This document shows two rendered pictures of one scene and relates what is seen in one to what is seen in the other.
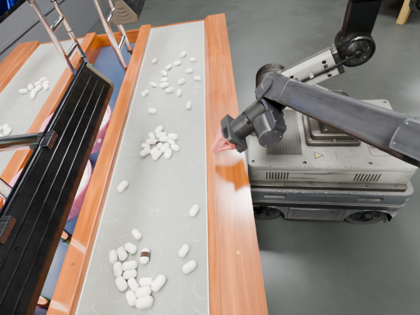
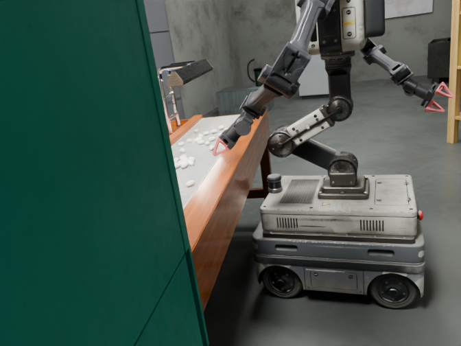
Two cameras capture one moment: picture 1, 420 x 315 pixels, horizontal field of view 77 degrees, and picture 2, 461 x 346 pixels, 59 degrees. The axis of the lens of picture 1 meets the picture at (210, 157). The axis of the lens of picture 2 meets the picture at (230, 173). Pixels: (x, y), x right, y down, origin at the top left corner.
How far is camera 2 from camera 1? 106 cm
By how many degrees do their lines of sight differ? 30
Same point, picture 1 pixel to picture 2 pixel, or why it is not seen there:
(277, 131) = (245, 121)
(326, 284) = not seen: outside the picture
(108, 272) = not seen: hidden behind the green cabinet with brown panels
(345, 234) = (374, 316)
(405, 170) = (404, 215)
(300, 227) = (324, 307)
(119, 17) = (171, 82)
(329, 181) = (338, 231)
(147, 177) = not seen: hidden behind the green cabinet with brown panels
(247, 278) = (209, 198)
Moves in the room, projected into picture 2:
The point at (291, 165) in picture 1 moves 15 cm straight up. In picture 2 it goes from (298, 209) to (295, 177)
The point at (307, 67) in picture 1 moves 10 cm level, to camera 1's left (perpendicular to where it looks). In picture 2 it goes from (303, 121) to (280, 123)
